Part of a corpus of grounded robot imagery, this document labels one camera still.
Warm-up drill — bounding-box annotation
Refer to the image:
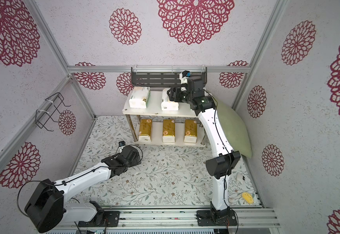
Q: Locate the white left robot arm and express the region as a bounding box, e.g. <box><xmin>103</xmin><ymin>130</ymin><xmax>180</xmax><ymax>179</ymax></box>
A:
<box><xmin>22</xmin><ymin>145</ymin><xmax>144</xmax><ymax>233</ymax></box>

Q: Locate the white tissue pack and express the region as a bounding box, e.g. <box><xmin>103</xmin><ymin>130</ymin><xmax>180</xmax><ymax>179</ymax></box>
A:
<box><xmin>129</xmin><ymin>86</ymin><xmax>150</xmax><ymax>109</ymax></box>
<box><xmin>161</xmin><ymin>88</ymin><xmax>179</xmax><ymax>111</ymax></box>

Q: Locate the gold tissue pack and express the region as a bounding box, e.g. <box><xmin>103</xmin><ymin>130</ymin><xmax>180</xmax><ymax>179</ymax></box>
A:
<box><xmin>138</xmin><ymin>119</ymin><xmax>152</xmax><ymax>142</ymax></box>
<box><xmin>162</xmin><ymin>120</ymin><xmax>175</xmax><ymax>143</ymax></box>
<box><xmin>184</xmin><ymin>120</ymin><xmax>197</xmax><ymax>143</ymax></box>

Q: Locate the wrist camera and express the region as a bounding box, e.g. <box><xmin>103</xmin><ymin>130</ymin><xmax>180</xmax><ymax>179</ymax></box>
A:
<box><xmin>118</xmin><ymin>141</ymin><xmax>126</xmax><ymax>147</ymax></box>
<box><xmin>179</xmin><ymin>70</ymin><xmax>191</xmax><ymax>88</ymax></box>

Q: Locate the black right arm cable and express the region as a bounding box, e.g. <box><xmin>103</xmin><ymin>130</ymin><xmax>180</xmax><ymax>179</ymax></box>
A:
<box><xmin>203</xmin><ymin>89</ymin><xmax>239</xmax><ymax>234</ymax></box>

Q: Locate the small yellow object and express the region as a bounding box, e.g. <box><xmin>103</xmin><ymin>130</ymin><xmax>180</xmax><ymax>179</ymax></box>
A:
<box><xmin>241</xmin><ymin>192</ymin><xmax>254</xmax><ymax>204</ymax></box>

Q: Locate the light green pillow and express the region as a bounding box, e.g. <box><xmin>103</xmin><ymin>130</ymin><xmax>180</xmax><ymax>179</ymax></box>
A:
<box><xmin>212</xmin><ymin>94</ymin><xmax>253</xmax><ymax>158</ymax></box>

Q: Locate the black wire wall rack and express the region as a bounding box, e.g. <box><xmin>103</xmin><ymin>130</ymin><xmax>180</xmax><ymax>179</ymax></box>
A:
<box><xmin>34</xmin><ymin>92</ymin><xmax>70</xmax><ymax>132</ymax></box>

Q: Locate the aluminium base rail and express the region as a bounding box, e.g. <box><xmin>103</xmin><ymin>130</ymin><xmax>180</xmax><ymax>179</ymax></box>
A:
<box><xmin>50</xmin><ymin>207</ymin><xmax>283</xmax><ymax>234</ymax></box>

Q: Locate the white two-tier shelf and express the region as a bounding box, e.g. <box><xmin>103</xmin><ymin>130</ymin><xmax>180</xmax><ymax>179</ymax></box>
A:
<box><xmin>122</xmin><ymin>91</ymin><xmax>208</xmax><ymax>147</ymax></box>

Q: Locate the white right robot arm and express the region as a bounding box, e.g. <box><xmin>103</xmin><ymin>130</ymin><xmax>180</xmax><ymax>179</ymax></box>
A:
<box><xmin>167</xmin><ymin>71</ymin><xmax>241</xmax><ymax>215</ymax></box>

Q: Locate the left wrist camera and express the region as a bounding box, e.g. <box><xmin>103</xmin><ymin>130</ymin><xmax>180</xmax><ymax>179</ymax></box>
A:
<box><xmin>118</xmin><ymin>141</ymin><xmax>126</xmax><ymax>147</ymax></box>

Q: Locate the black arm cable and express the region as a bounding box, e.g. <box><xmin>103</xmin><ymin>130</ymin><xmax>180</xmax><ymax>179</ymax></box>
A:
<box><xmin>16</xmin><ymin>144</ymin><xmax>144</xmax><ymax>234</ymax></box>
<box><xmin>203</xmin><ymin>89</ymin><xmax>239</xmax><ymax>234</ymax></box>

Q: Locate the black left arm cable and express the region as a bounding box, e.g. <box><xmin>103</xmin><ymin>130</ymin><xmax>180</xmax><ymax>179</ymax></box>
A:
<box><xmin>16</xmin><ymin>144</ymin><xmax>144</xmax><ymax>234</ymax></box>

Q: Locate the grey wall-mounted metal rack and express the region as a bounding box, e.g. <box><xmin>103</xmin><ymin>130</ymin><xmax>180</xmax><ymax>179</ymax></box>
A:
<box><xmin>131</xmin><ymin>67</ymin><xmax>208</xmax><ymax>88</ymax></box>

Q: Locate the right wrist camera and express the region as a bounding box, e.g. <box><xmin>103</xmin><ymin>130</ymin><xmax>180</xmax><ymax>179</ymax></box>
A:
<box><xmin>179</xmin><ymin>70</ymin><xmax>191</xmax><ymax>88</ymax></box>

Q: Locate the small white object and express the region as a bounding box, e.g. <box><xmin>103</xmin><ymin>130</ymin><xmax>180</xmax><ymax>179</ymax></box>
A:
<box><xmin>235</xmin><ymin>173</ymin><xmax>245</xmax><ymax>184</ymax></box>

